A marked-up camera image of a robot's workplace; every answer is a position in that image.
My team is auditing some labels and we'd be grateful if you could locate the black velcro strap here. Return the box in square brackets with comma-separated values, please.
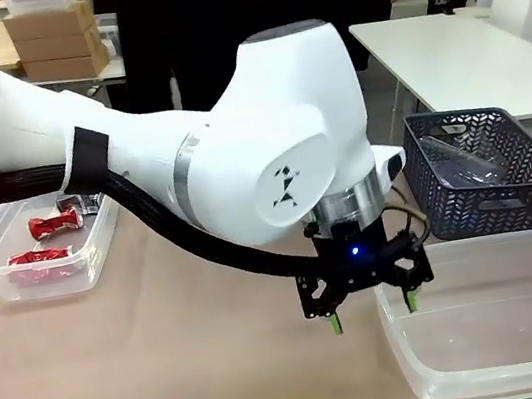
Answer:
[62, 121, 119, 197]

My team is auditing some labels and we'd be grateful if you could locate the white table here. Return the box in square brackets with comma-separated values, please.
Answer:
[348, 0, 532, 150]

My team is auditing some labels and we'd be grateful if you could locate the crushed silver black can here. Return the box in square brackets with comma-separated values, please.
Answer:
[54, 186, 108, 221]

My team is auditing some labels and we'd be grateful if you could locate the crushed red can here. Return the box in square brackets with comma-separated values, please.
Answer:
[25, 204, 87, 244]
[4, 241, 80, 291]

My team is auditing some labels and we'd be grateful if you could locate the person in black clothes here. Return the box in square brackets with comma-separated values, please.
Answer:
[111, 0, 406, 127]

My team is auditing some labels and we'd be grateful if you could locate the black braided cable sleeve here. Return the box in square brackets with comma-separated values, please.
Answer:
[0, 121, 342, 328]

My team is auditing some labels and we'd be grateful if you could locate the large clear plastic container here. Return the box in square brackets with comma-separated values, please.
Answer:
[367, 227, 532, 399]

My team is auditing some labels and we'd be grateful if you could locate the clear storage bin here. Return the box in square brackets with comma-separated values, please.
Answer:
[93, 10, 124, 61]

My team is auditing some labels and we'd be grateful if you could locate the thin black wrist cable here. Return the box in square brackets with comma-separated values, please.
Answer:
[380, 197, 434, 248]

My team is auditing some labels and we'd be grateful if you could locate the small clear plastic container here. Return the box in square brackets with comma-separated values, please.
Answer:
[0, 181, 133, 306]

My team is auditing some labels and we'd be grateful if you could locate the clear plastic bottle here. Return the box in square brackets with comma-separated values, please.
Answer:
[411, 120, 511, 197]

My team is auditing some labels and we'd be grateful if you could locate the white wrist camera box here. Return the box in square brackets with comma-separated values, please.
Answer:
[370, 139, 413, 194]

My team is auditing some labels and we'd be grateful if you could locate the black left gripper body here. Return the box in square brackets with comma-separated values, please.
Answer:
[290, 208, 430, 302]

